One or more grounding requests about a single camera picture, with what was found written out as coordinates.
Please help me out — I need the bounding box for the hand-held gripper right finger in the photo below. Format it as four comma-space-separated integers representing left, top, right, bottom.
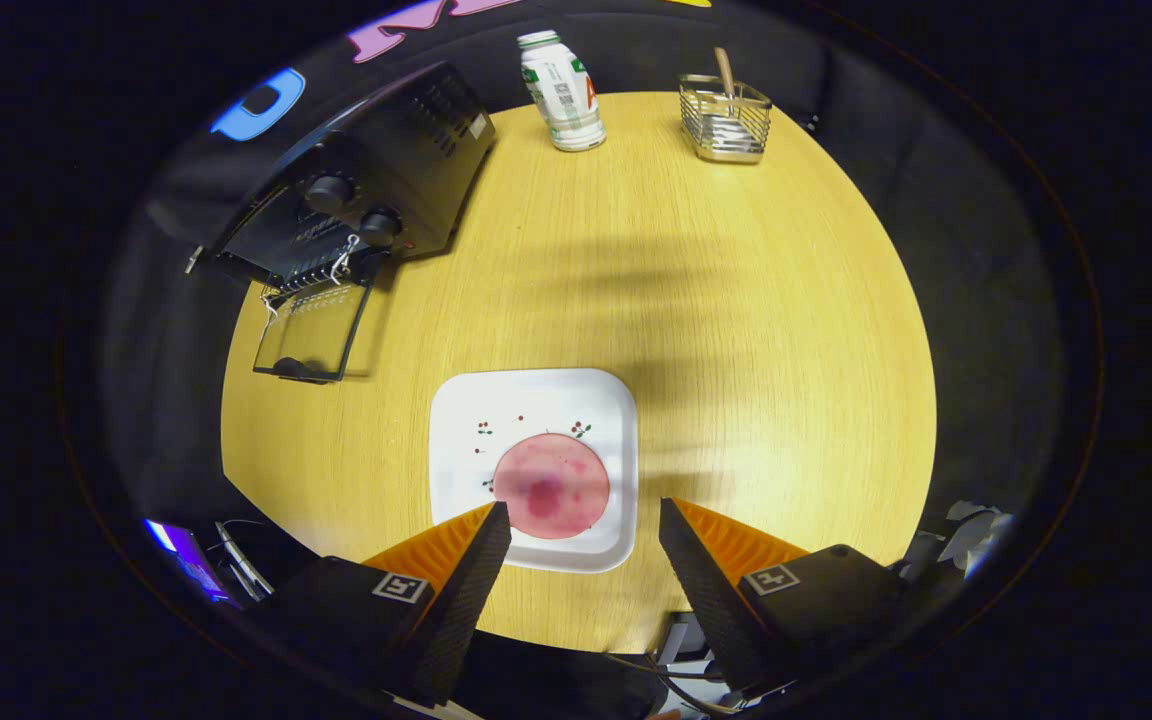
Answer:
658, 498, 909, 699

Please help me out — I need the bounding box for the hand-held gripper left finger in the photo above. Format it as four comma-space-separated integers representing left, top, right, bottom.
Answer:
254, 502, 513, 707

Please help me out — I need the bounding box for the pink round meat slice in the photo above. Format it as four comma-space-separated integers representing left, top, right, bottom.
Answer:
492, 432, 612, 542

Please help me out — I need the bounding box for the white square plate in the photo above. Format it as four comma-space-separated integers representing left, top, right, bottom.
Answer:
429, 368, 639, 575

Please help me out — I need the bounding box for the black toaster oven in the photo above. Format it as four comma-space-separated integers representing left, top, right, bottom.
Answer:
186, 62, 498, 386

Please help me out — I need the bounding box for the crumpled grey paper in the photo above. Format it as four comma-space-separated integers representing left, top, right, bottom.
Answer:
938, 499, 1018, 578

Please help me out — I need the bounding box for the purple lit screen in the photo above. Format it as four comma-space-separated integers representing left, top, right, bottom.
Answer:
143, 517, 238, 607

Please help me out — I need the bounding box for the white plastic bottle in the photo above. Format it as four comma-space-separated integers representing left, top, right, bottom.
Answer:
518, 30, 608, 153

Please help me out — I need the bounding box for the metal wire basket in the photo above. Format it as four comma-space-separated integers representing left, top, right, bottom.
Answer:
678, 72, 774, 165

